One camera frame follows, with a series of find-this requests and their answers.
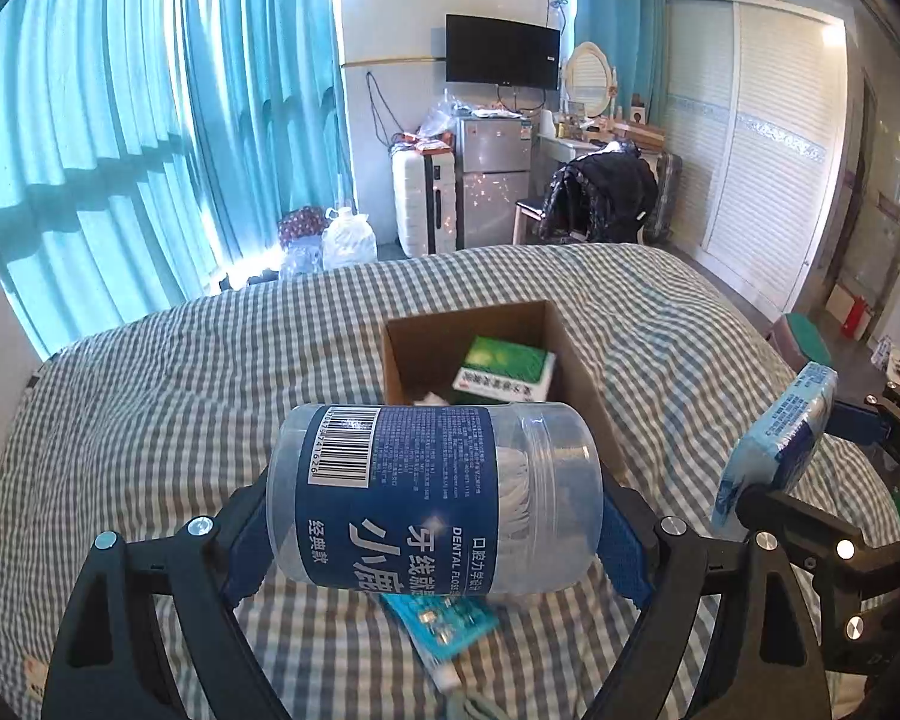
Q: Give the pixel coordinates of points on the clear plastic bag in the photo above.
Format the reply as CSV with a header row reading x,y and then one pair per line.
x,y
302,257

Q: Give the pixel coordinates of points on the wooden chair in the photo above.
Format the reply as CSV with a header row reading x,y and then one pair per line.
x,y
536,224

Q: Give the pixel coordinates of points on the blue blister pill pack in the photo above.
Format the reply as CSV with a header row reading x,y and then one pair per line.
x,y
440,629

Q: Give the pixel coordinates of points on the brown cardboard box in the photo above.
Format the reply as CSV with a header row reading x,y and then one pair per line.
x,y
422,354

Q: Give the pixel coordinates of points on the blue tissue pack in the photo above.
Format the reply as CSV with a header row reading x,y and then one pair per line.
x,y
777,447

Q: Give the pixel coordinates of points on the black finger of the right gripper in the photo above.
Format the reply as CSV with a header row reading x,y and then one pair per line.
x,y
858,586
856,423

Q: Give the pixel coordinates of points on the silver mini fridge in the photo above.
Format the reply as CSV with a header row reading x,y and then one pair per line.
x,y
494,165

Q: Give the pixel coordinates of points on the turquoise corner curtain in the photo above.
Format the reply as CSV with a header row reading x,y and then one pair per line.
x,y
633,36

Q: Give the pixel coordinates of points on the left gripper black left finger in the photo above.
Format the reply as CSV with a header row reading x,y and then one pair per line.
x,y
109,659

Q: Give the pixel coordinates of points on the black wall television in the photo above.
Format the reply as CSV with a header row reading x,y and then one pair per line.
x,y
501,52

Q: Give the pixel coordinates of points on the black jacket on chair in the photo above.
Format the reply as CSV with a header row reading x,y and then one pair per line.
x,y
605,197

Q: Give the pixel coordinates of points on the oval white vanity mirror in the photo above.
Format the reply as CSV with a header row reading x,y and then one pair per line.
x,y
589,82

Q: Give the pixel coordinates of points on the white suitcase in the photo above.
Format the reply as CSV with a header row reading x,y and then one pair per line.
x,y
425,200

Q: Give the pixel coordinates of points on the clear dental floss jar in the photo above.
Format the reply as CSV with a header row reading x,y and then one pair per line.
x,y
435,500

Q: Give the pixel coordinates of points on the turquoise window curtain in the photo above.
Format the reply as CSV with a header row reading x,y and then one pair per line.
x,y
149,146

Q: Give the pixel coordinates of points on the white plastic bag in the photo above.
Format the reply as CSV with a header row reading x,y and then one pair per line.
x,y
348,239

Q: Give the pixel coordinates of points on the red patterned bag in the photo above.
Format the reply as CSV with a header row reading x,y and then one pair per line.
x,y
302,223

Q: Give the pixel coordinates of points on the grey checkered bed cover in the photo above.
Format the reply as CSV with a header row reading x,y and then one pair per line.
x,y
141,428

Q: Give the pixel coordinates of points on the white sock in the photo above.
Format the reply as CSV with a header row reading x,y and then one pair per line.
x,y
433,399

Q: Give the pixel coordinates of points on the green white medicine box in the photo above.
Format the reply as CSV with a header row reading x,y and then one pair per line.
x,y
505,372

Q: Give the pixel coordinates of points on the white sliding wardrobe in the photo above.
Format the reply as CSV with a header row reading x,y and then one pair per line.
x,y
756,108

